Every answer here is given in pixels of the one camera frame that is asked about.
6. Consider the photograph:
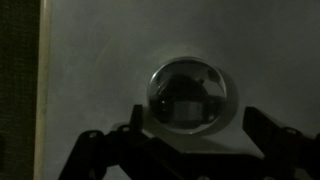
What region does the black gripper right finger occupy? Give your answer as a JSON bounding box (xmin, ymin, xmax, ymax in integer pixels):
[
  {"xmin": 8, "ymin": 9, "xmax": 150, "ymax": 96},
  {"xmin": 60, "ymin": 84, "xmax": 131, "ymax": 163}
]
[{"xmin": 242, "ymin": 106, "xmax": 285, "ymax": 142}]

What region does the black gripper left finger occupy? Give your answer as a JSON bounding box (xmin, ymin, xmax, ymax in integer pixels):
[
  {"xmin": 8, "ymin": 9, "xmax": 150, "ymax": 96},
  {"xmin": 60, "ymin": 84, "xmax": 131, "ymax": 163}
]
[{"xmin": 129, "ymin": 103, "xmax": 145, "ymax": 133}]

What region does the clear round lid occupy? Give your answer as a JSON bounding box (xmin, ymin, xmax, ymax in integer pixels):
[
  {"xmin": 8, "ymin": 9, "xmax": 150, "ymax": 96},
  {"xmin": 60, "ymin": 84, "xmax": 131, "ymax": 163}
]
[{"xmin": 147, "ymin": 56, "xmax": 228, "ymax": 135}]

